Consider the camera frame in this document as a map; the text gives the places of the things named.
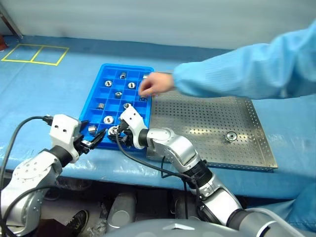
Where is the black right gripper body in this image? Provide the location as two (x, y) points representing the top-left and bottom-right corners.
(116, 124), (135, 149)

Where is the yellow tape double square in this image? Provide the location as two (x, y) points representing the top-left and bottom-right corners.
(1, 44), (70, 67)

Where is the grey rounded leg cover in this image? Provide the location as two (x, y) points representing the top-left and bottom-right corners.
(106, 192), (136, 234)

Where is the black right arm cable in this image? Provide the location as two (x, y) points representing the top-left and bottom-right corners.
(115, 125), (215, 220)

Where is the perforated metal tray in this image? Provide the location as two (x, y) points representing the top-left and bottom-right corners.
(147, 72), (278, 173)

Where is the black sneaker shoe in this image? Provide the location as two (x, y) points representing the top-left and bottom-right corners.
(66, 209), (89, 234)

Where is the grey metal frame post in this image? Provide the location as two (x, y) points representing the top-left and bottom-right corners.
(0, 3), (24, 40)

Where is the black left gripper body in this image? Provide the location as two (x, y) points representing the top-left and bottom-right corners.
(74, 137), (93, 155)

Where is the blue cleanroom coat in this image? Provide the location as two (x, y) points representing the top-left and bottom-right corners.
(286, 190), (316, 234)

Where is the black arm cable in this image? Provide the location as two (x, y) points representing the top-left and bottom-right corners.
(115, 125), (215, 220)
(0, 115), (54, 230)

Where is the blue compartment tray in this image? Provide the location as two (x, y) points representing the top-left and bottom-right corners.
(79, 63), (155, 151)

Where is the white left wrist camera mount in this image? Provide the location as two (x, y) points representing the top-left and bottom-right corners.
(48, 114), (82, 163)

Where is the blue cleanroom sleeve arm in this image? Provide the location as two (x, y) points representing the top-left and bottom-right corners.
(172, 19), (316, 100)

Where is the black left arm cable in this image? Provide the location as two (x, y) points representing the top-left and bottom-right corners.
(0, 115), (54, 230)

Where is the bare person hand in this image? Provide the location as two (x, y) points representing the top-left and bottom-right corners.
(138, 72), (176, 96)

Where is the grey robot chest cover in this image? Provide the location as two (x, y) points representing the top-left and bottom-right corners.
(106, 219), (307, 237)

